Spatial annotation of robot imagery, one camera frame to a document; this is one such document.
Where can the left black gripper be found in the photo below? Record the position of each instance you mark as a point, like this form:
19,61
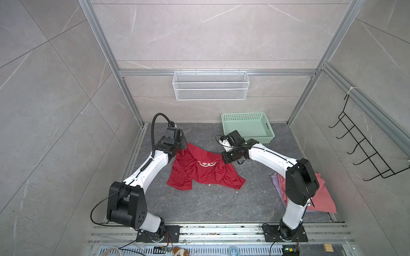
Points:
183,144

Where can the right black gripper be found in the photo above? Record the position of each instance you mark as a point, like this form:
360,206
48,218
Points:
226,159

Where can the red t shirt with print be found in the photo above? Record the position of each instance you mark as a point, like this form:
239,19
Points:
195,164

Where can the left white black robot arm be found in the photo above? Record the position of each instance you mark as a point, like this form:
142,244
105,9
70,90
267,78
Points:
127,205

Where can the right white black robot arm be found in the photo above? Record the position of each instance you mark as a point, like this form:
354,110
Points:
301,181

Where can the green plastic basket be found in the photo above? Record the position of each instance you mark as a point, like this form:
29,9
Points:
249,125

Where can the lavender folded t shirt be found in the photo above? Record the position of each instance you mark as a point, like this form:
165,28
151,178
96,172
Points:
280,185

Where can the pink folded t shirt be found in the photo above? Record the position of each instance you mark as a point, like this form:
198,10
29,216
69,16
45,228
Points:
322,199

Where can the brown white round object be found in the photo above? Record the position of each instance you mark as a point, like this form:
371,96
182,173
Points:
177,251

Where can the green circuit board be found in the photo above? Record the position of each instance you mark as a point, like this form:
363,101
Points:
290,251

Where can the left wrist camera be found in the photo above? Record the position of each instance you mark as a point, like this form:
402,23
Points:
173,133

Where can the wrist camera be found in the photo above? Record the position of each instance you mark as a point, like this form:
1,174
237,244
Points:
173,133
235,139

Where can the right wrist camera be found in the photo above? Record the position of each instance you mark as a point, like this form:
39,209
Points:
235,139

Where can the white wire mesh shelf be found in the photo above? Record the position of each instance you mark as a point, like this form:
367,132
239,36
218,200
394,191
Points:
210,85

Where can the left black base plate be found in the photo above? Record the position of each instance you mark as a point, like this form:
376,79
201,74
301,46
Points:
167,233

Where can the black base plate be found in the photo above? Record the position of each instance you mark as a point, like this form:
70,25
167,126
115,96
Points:
167,233
278,233

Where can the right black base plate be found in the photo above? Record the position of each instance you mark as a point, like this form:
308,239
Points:
278,233

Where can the aluminium rail base frame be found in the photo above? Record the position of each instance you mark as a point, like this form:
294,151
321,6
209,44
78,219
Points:
231,239

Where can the black wire hook rack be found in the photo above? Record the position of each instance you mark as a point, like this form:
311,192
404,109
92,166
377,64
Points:
371,154

